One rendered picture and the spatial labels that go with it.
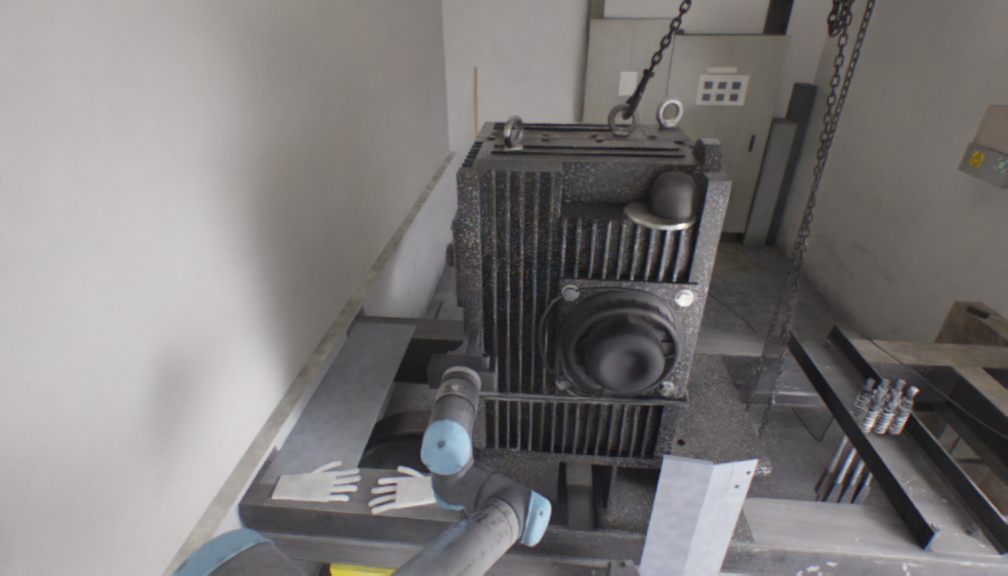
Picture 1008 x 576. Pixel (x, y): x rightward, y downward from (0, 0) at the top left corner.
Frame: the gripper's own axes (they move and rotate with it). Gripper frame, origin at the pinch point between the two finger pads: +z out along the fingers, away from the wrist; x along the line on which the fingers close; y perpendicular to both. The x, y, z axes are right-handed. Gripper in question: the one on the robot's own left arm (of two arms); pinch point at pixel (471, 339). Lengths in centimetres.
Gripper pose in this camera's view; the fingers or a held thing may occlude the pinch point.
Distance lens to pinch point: 106.6
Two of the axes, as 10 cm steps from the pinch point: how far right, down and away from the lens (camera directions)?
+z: 0.9, -4.7, 8.8
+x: -10.0, -0.4, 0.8
